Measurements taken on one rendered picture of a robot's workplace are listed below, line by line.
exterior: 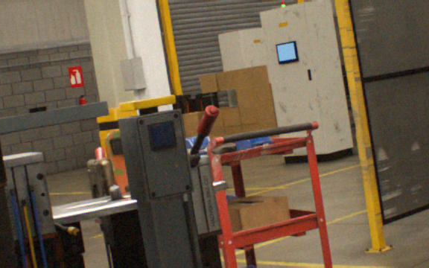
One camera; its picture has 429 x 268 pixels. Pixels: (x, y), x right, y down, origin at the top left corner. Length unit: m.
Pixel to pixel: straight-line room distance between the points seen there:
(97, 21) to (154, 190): 7.49
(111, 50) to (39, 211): 7.29
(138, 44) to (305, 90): 6.39
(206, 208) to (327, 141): 10.16
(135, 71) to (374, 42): 1.53
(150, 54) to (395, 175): 1.73
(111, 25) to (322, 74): 3.78
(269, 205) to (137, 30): 2.04
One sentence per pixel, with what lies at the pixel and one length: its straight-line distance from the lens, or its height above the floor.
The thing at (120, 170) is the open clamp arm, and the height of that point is 1.04.
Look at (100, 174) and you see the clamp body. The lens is 1.72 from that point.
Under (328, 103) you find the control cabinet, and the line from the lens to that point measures 11.62.
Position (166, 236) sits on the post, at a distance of 1.22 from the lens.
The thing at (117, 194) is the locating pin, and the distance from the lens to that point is 1.56.
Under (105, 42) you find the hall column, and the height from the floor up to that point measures 1.72.
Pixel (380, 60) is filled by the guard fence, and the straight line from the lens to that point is 5.89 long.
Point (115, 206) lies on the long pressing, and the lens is 1.47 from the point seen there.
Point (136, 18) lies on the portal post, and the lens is 5.40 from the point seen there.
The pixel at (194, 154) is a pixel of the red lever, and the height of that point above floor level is 1.07.
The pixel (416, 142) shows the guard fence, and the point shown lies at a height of 0.58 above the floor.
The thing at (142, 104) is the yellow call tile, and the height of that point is 1.15.
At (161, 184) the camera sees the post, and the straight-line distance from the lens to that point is 1.20.
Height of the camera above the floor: 1.16
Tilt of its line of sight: 3 degrees down
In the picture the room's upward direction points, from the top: 9 degrees counter-clockwise
